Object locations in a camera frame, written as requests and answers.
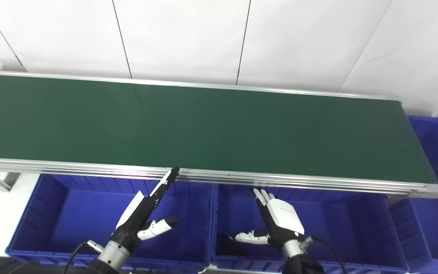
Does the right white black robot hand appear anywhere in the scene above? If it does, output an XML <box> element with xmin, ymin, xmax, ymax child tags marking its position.
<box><xmin>229</xmin><ymin>188</ymin><xmax>305</xmax><ymax>250</ymax></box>

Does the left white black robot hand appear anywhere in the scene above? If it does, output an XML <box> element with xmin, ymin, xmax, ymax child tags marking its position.
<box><xmin>111</xmin><ymin>166</ymin><xmax>181</xmax><ymax>252</ymax></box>

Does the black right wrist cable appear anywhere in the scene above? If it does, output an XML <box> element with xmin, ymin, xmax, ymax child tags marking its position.
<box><xmin>302</xmin><ymin>235</ymin><xmax>347</xmax><ymax>274</ymax></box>

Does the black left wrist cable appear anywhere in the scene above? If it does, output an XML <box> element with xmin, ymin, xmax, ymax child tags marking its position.
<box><xmin>64</xmin><ymin>240</ymin><xmax>104</xmax><ymax>274</ymax></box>

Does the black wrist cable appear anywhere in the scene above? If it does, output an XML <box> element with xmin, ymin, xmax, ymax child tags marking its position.
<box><xmin>302</xmin><ymin>235</ymin><xmax>347</xmax><ymax>274</ymax></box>
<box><xmin>64</xmin><ymin>240</ymin><xmax>104</xmax><ymax>274</ymax></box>

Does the green conveyor belt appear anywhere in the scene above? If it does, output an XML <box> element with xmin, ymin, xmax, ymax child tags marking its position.
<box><xmin>0</xmin><ymin>69</ymin><xmax>438</xmax><ymax>199</ymax></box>
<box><xmin>0</xmin><ymin>74</ymin><xmax>438</xmax><ymax>184</ymax></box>

